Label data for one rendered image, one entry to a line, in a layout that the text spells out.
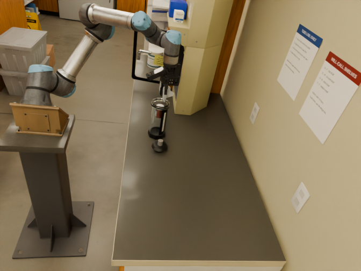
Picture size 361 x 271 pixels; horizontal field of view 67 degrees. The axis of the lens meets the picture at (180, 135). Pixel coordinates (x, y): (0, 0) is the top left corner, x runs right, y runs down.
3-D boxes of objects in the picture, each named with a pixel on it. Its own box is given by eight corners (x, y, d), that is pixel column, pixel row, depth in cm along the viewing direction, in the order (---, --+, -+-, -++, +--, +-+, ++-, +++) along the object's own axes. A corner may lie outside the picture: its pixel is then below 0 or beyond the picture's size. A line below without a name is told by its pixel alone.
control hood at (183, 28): (181, 29, 185) (184, 14, 179) (186, 46, 159) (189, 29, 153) (165, 27, 183) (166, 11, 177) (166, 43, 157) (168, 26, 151)
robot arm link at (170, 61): (166, 57, 132) (161, 50, 138) (165, 66, 135) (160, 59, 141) (180, 57, 135) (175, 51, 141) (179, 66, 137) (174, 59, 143)
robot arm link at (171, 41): (172, 28, 134) (186, 33, 131) (168, 49, 141) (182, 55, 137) (161, 29, 129) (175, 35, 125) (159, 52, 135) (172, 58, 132)
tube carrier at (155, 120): (167, 137, 162) (172, 107, 150) (150, 139, 158) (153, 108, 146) (162, 127, 170) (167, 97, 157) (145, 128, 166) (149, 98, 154)
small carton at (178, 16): (180, 20, 164) (182, 10, 161) (182, 23, 161) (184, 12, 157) (172, 20, 163) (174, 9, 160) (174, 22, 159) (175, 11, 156)
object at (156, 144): (169, 154, 153) (171, 144, 149) (153, 155, 150) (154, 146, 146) (164, 143, 160) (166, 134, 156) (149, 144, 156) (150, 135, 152)
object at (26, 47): (51, 55, 368) (48, 30, 348) (35, 75, 320) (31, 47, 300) (17, 51, 361) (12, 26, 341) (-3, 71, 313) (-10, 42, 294)
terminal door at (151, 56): (170, 86, 208) (179, 33, 184) (131, 78, 208) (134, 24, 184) (171, 85, 209) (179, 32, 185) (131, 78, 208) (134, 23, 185)
